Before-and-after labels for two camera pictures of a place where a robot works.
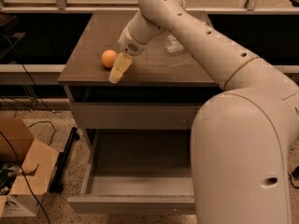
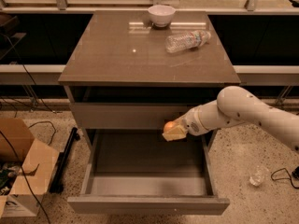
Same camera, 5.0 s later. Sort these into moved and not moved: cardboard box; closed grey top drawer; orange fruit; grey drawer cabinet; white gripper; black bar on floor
Moved: orange fruit; white gripper
Not moved: black bar on floor; closed grey top drawer; grey drawer cabinet; cardboard box
